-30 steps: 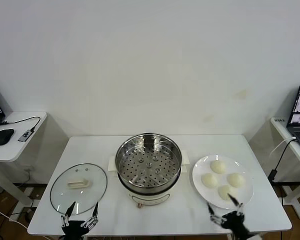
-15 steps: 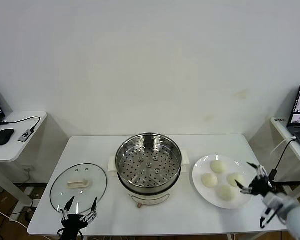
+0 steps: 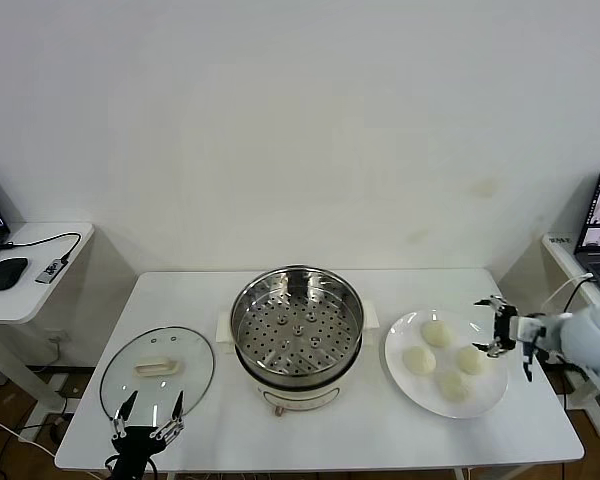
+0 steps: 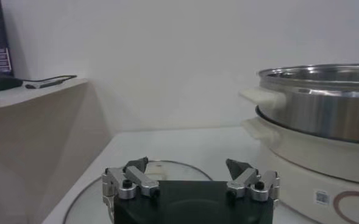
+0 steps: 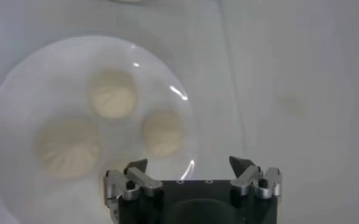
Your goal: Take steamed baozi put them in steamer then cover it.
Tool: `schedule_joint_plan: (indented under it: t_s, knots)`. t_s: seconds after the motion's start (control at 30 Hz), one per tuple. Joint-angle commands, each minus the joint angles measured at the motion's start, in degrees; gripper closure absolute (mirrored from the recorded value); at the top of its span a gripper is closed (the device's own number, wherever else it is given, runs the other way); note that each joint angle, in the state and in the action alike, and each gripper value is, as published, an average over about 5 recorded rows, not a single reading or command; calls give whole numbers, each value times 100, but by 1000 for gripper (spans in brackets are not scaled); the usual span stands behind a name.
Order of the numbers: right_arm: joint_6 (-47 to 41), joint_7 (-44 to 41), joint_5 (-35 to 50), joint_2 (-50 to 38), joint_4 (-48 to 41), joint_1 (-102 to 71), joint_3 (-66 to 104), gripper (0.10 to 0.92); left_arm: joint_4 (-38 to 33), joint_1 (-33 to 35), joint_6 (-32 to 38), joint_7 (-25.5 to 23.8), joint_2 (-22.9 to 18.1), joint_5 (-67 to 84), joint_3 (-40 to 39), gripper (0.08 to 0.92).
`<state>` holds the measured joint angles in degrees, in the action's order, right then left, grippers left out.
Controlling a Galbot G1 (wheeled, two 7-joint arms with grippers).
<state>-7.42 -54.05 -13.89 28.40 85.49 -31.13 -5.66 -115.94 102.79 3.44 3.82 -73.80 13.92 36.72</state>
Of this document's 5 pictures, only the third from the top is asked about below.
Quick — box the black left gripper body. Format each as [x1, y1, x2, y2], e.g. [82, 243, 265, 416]
[110, 424, 165, 480]

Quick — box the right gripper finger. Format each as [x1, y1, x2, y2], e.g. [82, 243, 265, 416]
[472, 335, 511, 358]
[473, 295, 519, 321]

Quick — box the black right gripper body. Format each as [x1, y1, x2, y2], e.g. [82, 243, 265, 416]
[494, 313, 521, 351]

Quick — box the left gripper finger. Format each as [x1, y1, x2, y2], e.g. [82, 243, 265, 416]
[152, 390, 186, 444]
[110, 390, 138, 442]

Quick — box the white steamed baozi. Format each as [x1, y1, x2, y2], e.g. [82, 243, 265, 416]
[402, 345, 437, 376]
[454, 345, 490, 376]
[437, 372, 470, 404]
[420, 320, 455, 349]

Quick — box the round glass pot lid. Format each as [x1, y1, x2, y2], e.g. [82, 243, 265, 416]
[98, 325, 216, 432]

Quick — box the stainless steel steamer basket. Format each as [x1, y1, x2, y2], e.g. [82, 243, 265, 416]
[229, 264, 366, 384]

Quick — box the white round plate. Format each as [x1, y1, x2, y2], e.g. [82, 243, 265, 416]
[383, 308, 509, 420]

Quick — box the white side table with label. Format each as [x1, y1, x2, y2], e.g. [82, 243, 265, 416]
[499, 232, 600, 439]

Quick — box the cream electric cooker base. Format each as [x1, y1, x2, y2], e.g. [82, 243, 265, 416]
[214, 299, 380, 417]

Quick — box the white side table with mouse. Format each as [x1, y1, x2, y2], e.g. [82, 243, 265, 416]
[0, 222, 137, 419]

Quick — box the small silver usb hub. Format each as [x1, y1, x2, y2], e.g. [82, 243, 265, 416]
[34, 258, 64, 285]

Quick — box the black computer mouse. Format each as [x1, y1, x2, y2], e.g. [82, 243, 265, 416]
[0, 256, 30, 291]

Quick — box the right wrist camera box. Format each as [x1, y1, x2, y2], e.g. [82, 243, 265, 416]
[513, 313, 549, 354]

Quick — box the white laptop cable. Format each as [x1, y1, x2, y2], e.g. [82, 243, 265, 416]
[542, 273, 595, 314]

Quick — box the black laptop power cable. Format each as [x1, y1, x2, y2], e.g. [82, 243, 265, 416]
[562, 276, 597, 314]

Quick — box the white floor cable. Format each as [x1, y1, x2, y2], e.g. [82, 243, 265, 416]
[0, 413, 56, 457]

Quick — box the black usb hub cable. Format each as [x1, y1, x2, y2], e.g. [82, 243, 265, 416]
[0, 231, 83, 265]

